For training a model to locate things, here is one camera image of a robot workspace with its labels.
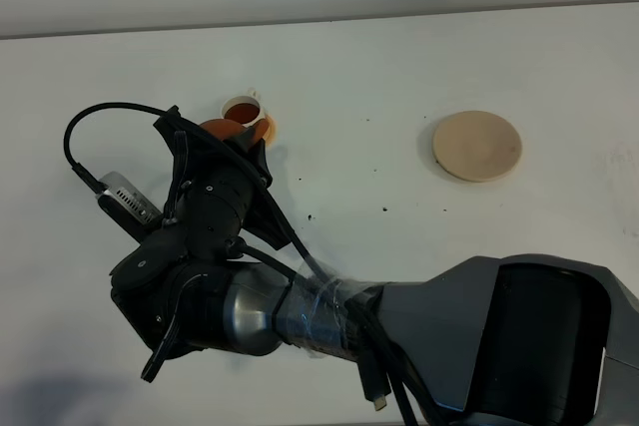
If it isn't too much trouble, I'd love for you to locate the far white teacup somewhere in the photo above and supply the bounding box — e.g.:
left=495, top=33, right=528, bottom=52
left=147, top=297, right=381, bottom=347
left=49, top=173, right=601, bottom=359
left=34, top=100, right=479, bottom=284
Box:
left=221, top=89, right=266, bottom=127

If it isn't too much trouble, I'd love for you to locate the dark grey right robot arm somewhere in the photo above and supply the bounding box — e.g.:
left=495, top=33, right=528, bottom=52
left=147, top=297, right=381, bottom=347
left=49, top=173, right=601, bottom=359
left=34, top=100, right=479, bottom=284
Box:
left=111, top=109, right=638, bottom=425

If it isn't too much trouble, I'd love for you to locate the beige round teapot saucer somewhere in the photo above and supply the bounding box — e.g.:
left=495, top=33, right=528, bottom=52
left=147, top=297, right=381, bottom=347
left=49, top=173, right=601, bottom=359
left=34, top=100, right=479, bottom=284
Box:
left=431, top=111, right=523, bottom=183

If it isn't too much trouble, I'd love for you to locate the brown clay teapot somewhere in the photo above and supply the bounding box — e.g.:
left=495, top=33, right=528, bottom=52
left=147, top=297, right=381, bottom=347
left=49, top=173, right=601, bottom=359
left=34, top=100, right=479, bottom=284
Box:
left=200, top=119, right=269, bottom=147

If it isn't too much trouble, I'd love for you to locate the far orange coaster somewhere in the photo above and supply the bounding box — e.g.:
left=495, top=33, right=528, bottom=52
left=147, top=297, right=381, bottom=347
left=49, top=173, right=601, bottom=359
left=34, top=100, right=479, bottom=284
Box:
left=263, top=115, right=277, bottom=148

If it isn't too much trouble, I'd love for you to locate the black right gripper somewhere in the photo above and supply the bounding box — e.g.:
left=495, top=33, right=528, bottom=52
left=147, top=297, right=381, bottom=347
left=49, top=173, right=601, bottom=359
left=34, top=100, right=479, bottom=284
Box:
left=111, top=106, right=292, bottom=361

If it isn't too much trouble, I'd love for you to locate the black camera cable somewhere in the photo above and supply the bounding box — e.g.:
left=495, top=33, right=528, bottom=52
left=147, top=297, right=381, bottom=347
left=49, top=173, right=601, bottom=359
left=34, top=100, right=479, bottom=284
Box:
left=63, top=102, right=450, bottom=426

